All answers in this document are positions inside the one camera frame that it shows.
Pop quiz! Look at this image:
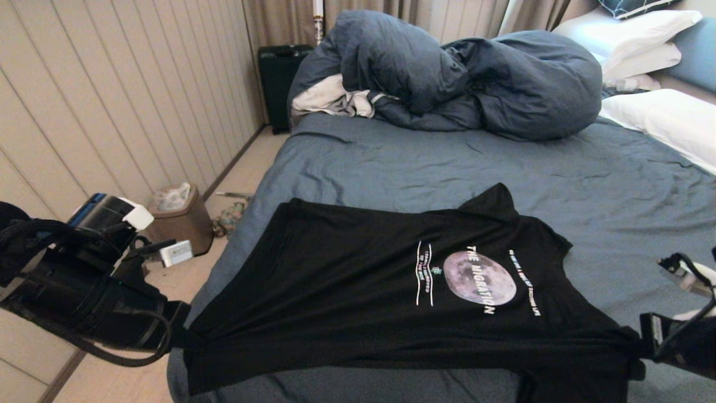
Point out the black moon print t-shirt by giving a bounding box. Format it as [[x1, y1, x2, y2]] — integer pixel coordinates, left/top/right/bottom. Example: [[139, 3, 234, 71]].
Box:
[[183, 183, 648, 403]]

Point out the beige trash bin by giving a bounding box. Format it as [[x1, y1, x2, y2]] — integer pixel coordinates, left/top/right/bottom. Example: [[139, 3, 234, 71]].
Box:
[[143, 184, 214, 257]]

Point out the clear plastic bin bag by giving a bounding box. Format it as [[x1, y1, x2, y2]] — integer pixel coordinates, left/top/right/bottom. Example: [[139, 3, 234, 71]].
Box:
[[154, 182, 192, 212]]

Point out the multicoloured rag mop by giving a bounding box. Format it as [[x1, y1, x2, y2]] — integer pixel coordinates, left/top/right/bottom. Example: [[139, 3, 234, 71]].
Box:
[[213, 191, 252, 238]]

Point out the long white pillow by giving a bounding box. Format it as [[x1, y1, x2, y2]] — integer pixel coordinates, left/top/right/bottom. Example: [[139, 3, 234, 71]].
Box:
[[599, 88, 716, 175]]

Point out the black suitcase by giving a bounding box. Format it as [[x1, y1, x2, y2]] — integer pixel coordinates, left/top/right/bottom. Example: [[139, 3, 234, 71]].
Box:
[[257, 45, 314, 135]]

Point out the flat white pillow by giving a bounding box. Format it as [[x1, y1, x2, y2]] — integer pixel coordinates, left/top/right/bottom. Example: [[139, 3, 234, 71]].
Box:
[[601, 42, 683, 85]]

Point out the blue bed sheet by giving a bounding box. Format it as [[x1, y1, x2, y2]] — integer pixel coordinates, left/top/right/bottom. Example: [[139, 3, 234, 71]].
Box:
[[168, 112, 716, 403]]

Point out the light blue headboard cushion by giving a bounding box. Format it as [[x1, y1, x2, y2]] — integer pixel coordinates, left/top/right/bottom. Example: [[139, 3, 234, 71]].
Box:
[[666, 17, 716, 93]]

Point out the dark blue duvet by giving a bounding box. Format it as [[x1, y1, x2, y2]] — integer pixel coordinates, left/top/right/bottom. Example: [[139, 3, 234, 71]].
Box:
[[288, 8, 605, 142]]

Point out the white crumpled cloth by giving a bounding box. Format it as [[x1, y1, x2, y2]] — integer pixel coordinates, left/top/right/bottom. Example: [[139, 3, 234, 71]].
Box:
[[292, 73, 401, 119]]

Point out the beige curtain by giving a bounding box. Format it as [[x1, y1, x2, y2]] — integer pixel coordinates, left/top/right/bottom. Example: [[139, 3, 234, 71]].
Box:
[[243, 0, 571, 54]]

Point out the dark patterned cushion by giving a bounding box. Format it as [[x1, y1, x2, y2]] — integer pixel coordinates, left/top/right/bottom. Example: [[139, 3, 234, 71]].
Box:
[[596, 0, 680, 20]]

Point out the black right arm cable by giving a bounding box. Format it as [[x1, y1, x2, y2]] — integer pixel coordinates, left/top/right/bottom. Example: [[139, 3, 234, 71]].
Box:
[[654, 253, 716, 362]]

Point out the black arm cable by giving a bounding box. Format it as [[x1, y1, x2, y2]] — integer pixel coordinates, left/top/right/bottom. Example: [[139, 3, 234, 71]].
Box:
[[654, 253, 716, 362], [0, 302, 172, 368]]

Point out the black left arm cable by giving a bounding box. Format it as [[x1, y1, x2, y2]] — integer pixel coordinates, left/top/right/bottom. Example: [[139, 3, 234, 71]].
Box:
[[0, 302, 172, 368]]

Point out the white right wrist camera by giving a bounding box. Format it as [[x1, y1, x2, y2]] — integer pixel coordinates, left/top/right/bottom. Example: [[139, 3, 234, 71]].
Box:
[[659, 253, 716, 297]]

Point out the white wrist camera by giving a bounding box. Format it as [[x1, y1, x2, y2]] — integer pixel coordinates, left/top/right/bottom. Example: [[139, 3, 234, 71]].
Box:
[[159, 241, 194, 268], [659, 253, 716, 297]]

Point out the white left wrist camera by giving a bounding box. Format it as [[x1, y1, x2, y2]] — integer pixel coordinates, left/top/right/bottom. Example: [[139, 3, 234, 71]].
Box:
[[159, 241, 194, 268]]

